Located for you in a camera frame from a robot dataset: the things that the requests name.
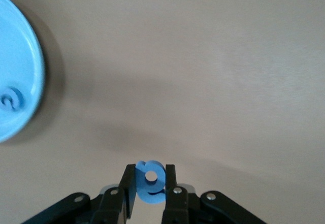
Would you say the blue letter c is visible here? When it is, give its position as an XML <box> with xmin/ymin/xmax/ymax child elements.
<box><xmin>0</xmin><ymin>86</ymin><xmax>25</xmax><ymax>112</ymax></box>

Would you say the blue letter a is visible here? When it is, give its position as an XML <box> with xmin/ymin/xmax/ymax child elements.
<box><xmin>134</xmin><ymin>159</ymin><xmax>167</xmax><ymax>205</ymax></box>

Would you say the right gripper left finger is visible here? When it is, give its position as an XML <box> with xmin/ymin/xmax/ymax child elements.
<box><xmin>21</xmin><ymin>164</ymin><xmax>137</xmax><ymax>224</ymax></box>

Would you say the blue plate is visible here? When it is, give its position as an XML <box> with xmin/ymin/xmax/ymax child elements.
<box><xmin>0</xmin><ymin>0</ymin><xmax>46</xmax><ymax>144</ymax></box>

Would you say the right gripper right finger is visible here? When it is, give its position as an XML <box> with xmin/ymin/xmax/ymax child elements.
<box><xmin>161</xmin><ymin>163</ymin><xmax>269</xmax><ymax>224</ymax></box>

